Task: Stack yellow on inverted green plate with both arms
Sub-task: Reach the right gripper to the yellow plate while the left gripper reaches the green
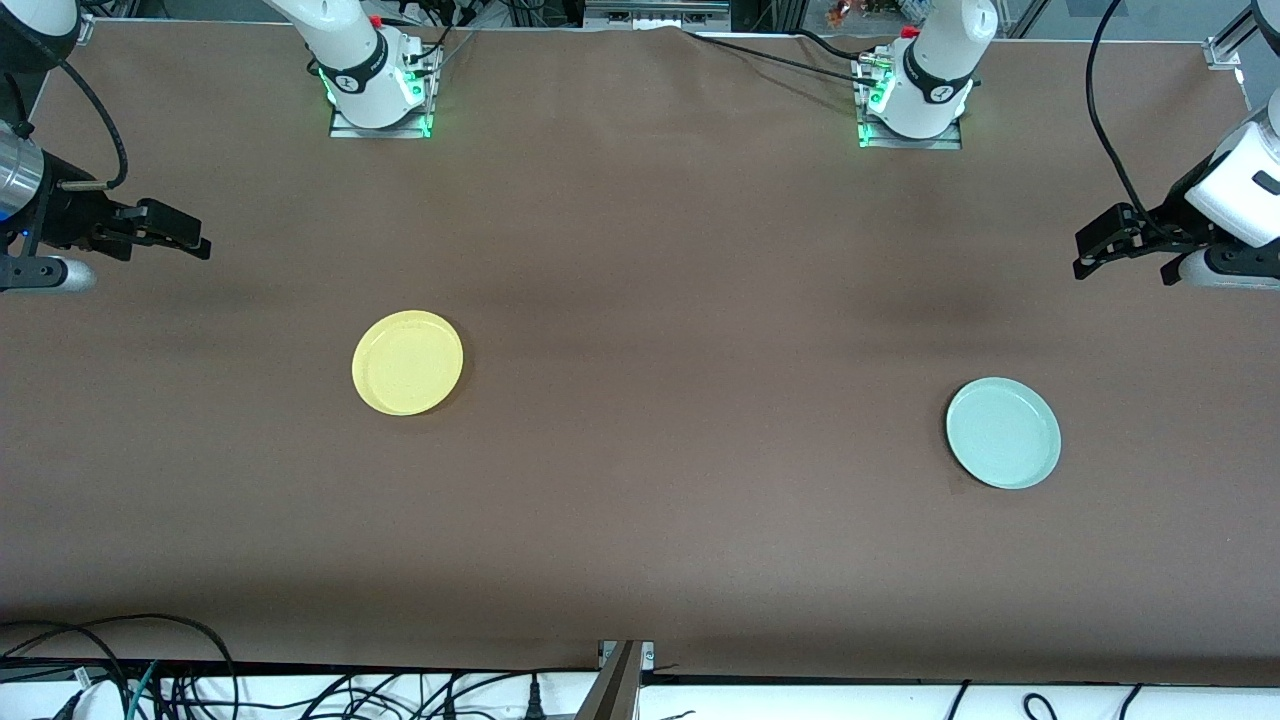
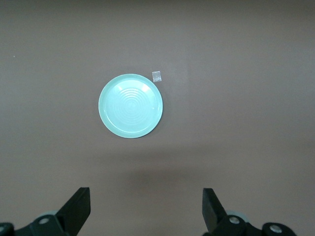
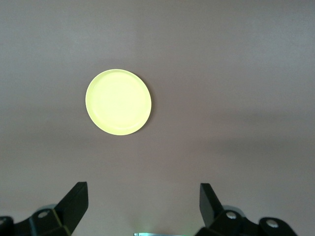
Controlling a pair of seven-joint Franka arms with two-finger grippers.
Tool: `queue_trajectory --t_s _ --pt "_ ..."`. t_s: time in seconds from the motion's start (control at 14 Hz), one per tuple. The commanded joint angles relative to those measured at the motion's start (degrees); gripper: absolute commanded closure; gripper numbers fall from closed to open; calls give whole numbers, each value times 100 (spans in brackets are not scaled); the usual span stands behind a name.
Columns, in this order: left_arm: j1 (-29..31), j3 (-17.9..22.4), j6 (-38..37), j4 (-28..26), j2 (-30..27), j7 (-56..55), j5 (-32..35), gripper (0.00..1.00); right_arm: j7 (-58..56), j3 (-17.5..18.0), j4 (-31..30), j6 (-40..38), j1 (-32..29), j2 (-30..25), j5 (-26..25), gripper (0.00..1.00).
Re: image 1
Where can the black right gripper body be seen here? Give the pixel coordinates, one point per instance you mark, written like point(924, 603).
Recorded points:
point(72, 218)

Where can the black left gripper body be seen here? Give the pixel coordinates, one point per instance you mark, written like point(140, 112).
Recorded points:
point(1176, 216)

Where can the pale green plate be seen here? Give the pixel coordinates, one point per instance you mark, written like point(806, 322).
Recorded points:
point(1003, 433)

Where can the yellow plate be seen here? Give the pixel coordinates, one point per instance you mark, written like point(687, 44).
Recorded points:
point(407, 362)

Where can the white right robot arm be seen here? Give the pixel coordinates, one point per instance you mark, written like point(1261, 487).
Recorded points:
point(350, 50)

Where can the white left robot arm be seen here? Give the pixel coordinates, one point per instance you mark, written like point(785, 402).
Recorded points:
point(935, 60)

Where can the aluminium corner profile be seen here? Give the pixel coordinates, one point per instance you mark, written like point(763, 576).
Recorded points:
point(1225, 50)

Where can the brown table cloth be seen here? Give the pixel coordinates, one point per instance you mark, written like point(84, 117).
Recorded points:
point(640, 500)

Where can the white lower shelf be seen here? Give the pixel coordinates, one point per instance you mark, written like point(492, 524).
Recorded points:
point(800, 705)

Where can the black power plug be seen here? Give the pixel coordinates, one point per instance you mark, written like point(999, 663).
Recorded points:
point(535, 705)

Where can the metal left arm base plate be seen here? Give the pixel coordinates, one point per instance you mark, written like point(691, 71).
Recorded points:
point(940, 143)

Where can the aluminium corner bracket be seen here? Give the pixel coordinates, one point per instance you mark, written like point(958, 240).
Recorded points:
point(86, 30)

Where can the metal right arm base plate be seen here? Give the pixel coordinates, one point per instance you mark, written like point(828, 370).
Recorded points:
point(400, 130)

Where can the aluminium frame rail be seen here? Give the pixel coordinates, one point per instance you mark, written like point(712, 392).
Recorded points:
point(655, 15)

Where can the aluminium profile post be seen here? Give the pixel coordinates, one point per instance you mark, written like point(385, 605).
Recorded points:
point(615, 690)

